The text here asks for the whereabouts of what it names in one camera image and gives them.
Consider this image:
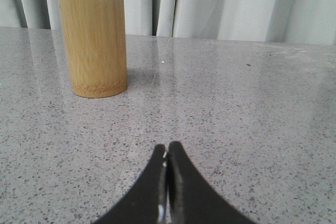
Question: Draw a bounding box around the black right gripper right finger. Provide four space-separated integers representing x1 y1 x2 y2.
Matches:
167 141 254 223

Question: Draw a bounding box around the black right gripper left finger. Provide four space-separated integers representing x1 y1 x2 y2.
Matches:
95 144 167 223

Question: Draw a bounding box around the bamboo wooden cup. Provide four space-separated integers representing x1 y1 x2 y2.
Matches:
58 0 128 98

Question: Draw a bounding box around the grey curtain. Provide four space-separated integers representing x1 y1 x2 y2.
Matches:
1 0 335 45

